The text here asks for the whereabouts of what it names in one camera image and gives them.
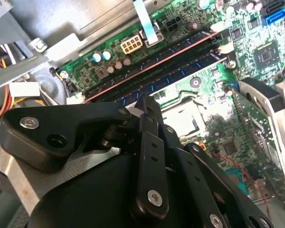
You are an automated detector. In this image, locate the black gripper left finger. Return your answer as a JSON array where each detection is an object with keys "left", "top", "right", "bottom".
[{"left": 0, "top": 92, "right": 170, "bottom": 222}]

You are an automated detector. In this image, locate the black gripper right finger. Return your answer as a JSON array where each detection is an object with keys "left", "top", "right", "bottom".
[{"left": 147, "top": 96, "right": 274, "bottom": 228}]

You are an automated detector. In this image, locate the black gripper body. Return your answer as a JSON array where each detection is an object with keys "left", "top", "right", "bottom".
[{"left": 28, "top": 153, "right": 212, "bottom": 228}]

